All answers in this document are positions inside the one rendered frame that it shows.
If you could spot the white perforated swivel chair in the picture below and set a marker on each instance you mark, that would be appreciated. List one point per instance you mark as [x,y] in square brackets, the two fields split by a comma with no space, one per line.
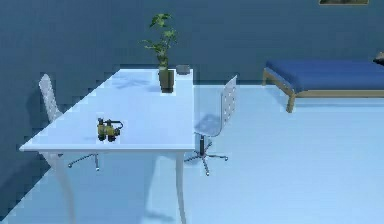
[216,116]
[50,100]

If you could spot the white table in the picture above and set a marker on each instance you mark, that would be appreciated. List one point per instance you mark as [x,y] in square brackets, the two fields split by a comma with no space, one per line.
[150,113]

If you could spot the small grey box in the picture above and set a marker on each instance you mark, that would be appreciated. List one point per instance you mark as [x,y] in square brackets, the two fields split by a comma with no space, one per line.
[183,69]

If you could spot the green potted house plant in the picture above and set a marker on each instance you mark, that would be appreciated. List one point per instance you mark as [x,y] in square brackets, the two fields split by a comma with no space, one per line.
[164,50]

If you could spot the blue bed with wooden frame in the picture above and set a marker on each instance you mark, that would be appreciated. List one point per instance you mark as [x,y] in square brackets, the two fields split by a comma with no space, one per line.
[328,75]

